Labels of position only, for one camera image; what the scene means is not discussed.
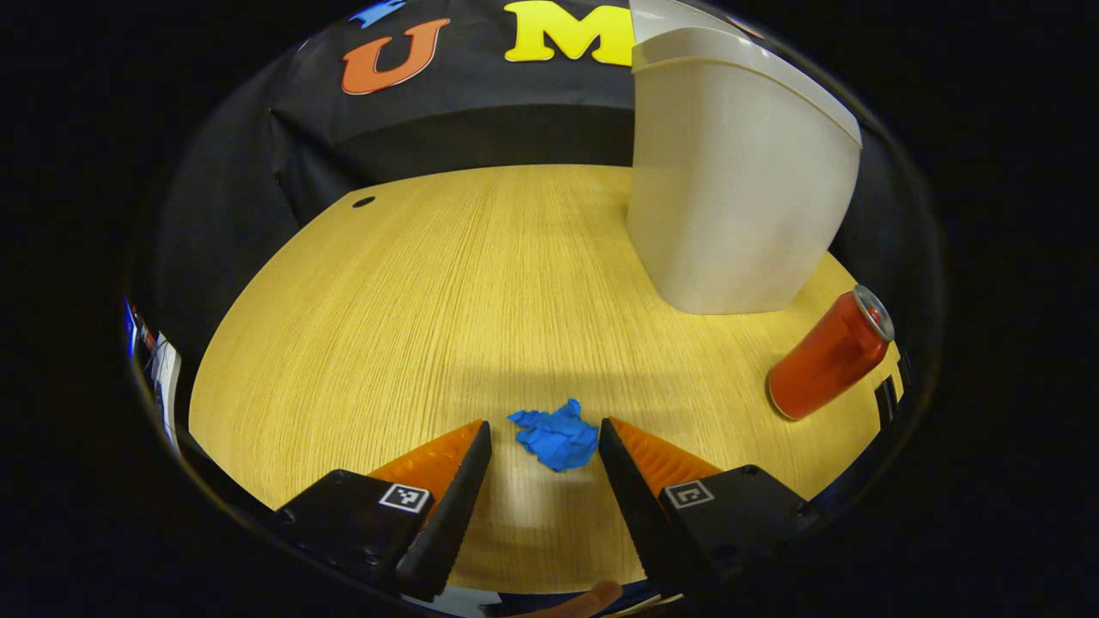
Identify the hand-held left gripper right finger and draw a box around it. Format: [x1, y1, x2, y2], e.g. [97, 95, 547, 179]
[597, 416, 821, 602]

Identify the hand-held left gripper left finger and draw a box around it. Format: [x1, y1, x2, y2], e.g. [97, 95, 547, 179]
[275, 418, 495, 603]

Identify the red pop can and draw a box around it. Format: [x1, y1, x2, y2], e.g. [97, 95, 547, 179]
[767, 285, 896, 421]

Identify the blue paper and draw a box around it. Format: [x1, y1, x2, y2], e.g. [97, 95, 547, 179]
[507, 398, 600, 473]

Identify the white desktop garbage bin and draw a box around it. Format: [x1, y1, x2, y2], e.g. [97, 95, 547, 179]
[625, 0, 864, 316]

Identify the white side table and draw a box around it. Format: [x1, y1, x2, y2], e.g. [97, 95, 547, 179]
[153, 336, 184, 451]

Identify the black backdrop cloth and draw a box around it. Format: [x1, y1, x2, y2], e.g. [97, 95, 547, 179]
[133, 0, 945, 413]

